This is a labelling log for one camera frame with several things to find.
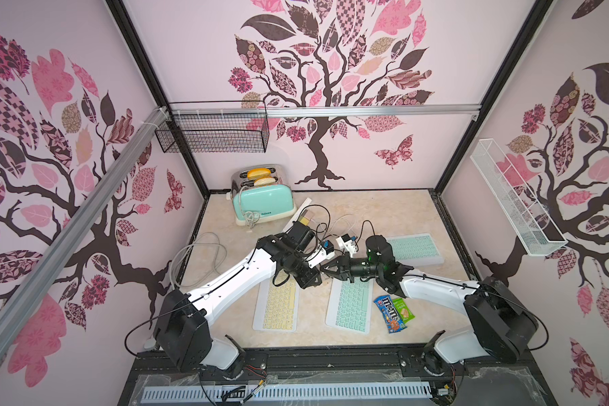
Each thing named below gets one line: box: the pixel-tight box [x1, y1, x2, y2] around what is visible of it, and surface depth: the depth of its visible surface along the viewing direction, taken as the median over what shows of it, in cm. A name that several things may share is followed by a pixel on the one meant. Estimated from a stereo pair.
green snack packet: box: [391, 297, 417, 324], surface depth 85 cm
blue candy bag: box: [373, 294, 408, 335], surface depth 83 cm
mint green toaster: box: [230, 164, 297, 226], surface depth 102 cm
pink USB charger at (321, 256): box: [307, 246, 335, 269], surface depth 71 cm
